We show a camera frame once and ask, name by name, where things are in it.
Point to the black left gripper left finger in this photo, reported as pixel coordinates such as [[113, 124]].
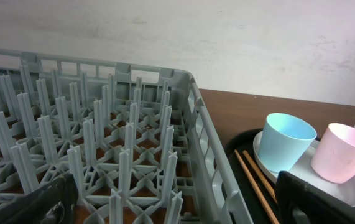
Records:
[[60, 195]]

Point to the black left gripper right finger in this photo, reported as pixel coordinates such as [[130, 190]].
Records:
[[298, 200]]

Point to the wooden chopstick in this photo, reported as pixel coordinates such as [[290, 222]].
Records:
[[257, 190], [269, 188]]

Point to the light blue plastic cup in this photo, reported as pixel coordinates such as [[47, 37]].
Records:
[[284, 140]]

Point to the pink plastic cup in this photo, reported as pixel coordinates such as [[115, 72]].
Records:
[[334, 159]]

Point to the grey plastic dishwasher rack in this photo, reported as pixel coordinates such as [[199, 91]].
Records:
[[138, 140]]

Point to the round black tray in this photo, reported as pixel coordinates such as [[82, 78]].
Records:
[[243, 142]]

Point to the grey round plate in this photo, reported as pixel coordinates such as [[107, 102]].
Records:
[[303, 170]]

